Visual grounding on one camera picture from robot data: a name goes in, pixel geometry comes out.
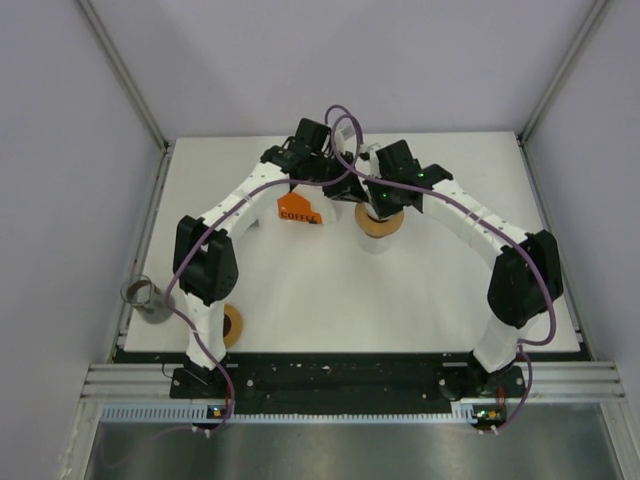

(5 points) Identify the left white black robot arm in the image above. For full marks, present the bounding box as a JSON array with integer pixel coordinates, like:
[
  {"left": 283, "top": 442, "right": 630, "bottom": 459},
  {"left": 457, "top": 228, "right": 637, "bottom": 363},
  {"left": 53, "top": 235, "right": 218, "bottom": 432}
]
[{"left": 169, "top": 118, "right": 363, "bottom": 397}]

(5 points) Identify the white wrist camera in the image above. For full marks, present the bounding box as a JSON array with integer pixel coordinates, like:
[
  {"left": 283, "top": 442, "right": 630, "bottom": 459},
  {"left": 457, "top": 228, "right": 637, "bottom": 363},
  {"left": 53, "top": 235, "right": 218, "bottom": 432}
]
[
  {"left": 360, "top": 143, "right": 381, "bottom": 175},
  {"left": 331, "top": 125, "right": 357, "bottom": 158}
]

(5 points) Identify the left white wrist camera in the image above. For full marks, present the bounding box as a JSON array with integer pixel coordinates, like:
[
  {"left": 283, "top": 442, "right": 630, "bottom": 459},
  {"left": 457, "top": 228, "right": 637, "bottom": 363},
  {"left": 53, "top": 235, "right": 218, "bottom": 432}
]
[{"left": 331, "top": 125, "right": 357, "bottom": 158}]

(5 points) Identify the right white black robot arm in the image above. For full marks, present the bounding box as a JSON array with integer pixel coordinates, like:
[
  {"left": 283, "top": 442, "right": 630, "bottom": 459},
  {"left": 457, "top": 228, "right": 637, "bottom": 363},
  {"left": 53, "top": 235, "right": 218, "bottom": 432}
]
[{"left": 362, "top": 140, "right": 564, "bottom": 396}]

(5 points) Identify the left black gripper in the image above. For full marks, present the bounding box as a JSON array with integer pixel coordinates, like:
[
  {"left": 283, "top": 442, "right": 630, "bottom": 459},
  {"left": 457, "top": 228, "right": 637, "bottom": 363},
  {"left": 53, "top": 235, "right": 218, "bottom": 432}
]
[{"left": 309, "top": 151, "right": 368, "bottom": 205}]

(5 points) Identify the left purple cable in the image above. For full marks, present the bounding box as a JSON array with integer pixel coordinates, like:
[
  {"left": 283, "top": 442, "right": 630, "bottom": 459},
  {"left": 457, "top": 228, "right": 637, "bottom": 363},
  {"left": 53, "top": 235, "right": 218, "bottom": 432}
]
[{"left": 164, "top": 104, "right": 366, "bottom": 431}]

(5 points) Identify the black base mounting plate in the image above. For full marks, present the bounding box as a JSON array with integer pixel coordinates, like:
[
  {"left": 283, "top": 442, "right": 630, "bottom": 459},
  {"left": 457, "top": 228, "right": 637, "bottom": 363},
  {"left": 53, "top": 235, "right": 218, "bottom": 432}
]
[{"left": 112, "top": 349, "right": 536, "bottom": 416}]

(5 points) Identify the orange white coffee filter bag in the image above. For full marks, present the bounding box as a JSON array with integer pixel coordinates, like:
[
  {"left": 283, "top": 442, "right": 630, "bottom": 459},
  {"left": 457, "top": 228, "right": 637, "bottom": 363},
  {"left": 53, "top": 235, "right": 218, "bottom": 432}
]
[{"left": 277, "top": 185, "right": 337, "bottom": 225}]

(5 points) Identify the glass carafe with wooden collar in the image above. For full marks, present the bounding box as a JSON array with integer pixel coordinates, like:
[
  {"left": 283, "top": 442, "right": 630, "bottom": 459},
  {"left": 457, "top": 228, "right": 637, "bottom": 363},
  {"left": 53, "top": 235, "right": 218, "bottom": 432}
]
[{"left": 359, "top": 235, "right": 391, "bottom": 255}]

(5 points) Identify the grey slotted cable duct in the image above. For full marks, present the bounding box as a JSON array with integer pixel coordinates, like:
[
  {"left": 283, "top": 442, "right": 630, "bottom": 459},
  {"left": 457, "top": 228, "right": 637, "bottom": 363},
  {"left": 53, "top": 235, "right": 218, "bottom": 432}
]
[{"left": 100, "top": 403, "right": 499, "bottom": 425}]

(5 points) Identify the aluminium frame rail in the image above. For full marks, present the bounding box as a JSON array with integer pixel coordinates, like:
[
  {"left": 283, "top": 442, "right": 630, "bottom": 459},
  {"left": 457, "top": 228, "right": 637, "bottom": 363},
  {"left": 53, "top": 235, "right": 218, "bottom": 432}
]
[{"left": 81, "top": 364, "right": 177, "bottom": 401}]

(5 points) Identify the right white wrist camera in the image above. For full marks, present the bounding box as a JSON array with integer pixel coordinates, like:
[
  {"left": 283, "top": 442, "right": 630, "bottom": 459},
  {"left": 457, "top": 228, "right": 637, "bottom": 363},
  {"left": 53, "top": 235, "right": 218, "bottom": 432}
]
[{"left": 360, "top": 143, "right": 381, "bottom": 175}]

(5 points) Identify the wooden rimmed glass dripper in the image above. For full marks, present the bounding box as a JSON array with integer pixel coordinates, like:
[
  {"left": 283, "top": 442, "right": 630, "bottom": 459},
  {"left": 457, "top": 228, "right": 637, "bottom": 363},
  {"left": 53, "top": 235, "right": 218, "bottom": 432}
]
[{"left": 354, "top": 203, "right": 404, "bottom": 239}]

